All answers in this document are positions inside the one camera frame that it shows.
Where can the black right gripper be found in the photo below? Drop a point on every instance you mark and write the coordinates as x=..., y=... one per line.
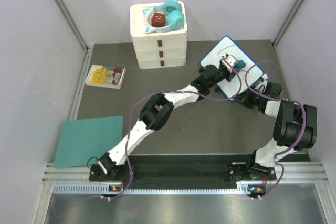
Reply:
x=244, y=97

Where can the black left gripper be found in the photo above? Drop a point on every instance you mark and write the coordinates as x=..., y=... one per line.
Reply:
x=230, y=75

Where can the blue heart-shaped eraser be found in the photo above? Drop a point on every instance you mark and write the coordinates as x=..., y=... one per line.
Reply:
x=240, y=64

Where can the blue-framed whiteboard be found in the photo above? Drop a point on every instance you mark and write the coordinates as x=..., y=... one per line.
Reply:
x=244, y=78

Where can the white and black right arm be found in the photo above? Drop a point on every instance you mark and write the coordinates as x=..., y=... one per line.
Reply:
x=295, y=129

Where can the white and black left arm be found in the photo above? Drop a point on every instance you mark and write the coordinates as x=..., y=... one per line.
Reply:
x=155, y=114

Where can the white stacked drawer box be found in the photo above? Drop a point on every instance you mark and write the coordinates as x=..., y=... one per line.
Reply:
x=157, y=50

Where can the teal cat-ear headphones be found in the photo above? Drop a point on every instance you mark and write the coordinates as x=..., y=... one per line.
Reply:
x=174, y=17

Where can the dark red cube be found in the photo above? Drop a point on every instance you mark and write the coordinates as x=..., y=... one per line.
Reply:
x=158, y=20

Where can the yellow illustrated book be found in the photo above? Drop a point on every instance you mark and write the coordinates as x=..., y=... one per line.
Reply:
x=105, y=76

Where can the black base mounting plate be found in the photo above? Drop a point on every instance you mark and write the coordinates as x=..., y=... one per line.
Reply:
x=157, y=170

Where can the teal green mat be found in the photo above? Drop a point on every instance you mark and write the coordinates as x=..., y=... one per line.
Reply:
x=83, y=139

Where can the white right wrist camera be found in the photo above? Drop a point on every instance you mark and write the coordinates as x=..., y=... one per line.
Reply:
x=261, y=86

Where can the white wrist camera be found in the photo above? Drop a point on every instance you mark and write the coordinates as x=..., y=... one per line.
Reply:
x=229, y=61
x=261, y=86

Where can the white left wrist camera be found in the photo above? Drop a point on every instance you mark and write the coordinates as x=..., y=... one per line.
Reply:
x=229, y=61

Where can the aluminium front rail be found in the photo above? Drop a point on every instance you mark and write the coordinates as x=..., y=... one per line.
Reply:
x=294, y=172

